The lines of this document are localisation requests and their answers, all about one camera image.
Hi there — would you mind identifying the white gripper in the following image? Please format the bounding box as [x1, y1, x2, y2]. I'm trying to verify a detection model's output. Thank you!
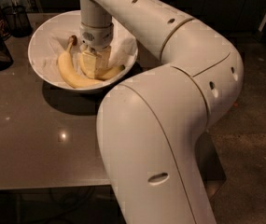
[79, 23, 114, 79]

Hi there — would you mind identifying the yellow banana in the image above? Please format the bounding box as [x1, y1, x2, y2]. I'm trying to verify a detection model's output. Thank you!
[99, 65, 125, 80]
[58, 35, 100, 89]

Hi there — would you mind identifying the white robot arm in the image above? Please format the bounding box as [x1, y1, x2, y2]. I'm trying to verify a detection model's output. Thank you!
[92, 0, 244, 224]

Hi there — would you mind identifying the white bowl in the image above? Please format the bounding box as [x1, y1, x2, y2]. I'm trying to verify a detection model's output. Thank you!
[27, 9, 139, 94]

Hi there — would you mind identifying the white paper napkin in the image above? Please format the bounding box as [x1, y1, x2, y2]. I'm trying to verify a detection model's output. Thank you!
[33, 16, 138, 84]

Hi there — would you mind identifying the black mesh pen cup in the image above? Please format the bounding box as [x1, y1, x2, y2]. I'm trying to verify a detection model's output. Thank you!
[3, 6, 33, 37]

